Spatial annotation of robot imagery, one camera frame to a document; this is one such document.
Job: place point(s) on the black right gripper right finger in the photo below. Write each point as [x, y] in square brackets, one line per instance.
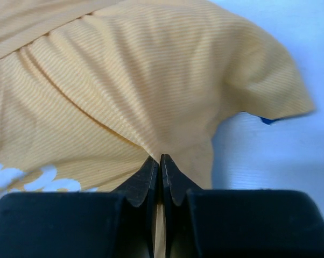
[237, 223]

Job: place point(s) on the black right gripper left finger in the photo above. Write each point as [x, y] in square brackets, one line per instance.
[82, 224]

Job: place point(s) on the yellow and blue pillowcase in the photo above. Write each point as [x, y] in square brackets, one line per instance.
[90, 89]

